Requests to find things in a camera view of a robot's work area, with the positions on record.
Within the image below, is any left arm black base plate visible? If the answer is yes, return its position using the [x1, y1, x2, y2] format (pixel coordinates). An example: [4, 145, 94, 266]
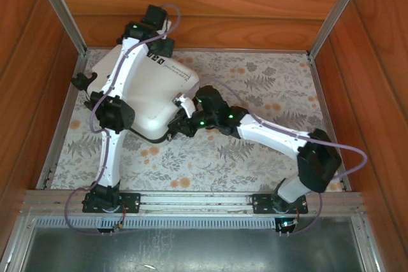
[82, 191, 142, 214]

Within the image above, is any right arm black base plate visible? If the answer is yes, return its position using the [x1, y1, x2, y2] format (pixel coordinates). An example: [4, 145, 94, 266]
[252, 192, 309, 215]

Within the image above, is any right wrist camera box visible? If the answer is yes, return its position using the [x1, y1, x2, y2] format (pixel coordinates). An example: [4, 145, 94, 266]
[173, 93, 196, 118]

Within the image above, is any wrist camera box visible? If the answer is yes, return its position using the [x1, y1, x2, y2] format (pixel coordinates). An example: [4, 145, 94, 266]
[142, 4, 172, 36]
[173, 93, 196, 118]

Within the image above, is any shiny metal sheet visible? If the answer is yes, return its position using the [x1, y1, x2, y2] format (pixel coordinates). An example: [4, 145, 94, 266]
[17, 225, 380, 272]

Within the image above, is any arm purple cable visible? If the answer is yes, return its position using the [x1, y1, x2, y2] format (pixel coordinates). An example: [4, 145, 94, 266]
[64, 3, 182, 238]
[187, 77, 368, 238]

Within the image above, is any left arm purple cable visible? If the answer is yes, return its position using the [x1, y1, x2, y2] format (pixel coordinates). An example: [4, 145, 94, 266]
[64, 3, 182, 238]

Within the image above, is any small green-lit circuit board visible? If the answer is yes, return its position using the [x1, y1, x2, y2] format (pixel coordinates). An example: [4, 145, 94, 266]
[274, 217, 301, 238]

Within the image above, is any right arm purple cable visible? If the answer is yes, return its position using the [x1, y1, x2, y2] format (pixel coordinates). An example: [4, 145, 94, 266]
[187, 77, 368, 238]

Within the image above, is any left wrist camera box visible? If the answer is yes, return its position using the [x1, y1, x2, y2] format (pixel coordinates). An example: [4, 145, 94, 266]
[142, 4, 172, 36]

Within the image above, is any small wire connector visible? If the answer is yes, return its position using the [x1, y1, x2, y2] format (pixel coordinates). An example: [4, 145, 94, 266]
[110, 213, 128, 233]

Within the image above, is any white hard-shell suitcase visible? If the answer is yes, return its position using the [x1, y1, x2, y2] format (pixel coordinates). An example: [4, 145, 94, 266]
[70, 45, 201, 143]

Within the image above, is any aluminium mounting rail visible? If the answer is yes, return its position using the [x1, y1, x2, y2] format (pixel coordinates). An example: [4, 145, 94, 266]
[19, 189, 365, 219]

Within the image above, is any slotted grey cable duct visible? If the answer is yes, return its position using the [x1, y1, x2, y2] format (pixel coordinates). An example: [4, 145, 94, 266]
[31, 215, 355, 231]

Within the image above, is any aluminium corner post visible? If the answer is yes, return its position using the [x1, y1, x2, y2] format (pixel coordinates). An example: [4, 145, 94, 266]
[30, 0, 89, 57]
[308, 0, 372, 60]

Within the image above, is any floral table mat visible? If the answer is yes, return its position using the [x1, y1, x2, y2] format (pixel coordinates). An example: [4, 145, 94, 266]
[50, 48, 347, 192]

